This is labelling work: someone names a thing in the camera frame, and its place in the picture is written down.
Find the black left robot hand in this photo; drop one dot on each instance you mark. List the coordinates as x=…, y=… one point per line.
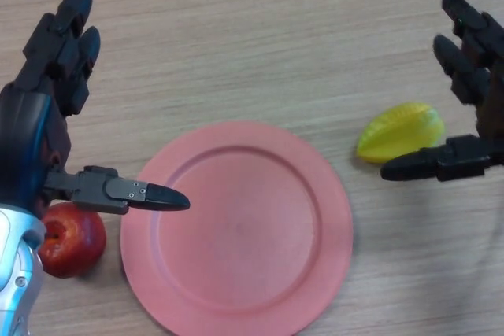
x=39, y=88

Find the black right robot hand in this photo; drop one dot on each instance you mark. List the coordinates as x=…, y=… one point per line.
x=480, y=76

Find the yellow starfruit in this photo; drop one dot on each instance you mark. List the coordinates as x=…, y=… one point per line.
x=401, y=133

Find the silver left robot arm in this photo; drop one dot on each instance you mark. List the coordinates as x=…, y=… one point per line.
x=17, y=273

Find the pink round plate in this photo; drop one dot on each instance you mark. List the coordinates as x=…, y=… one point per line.
x=236, y=233

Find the red apple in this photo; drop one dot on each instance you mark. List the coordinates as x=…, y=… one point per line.
x=75, y=245

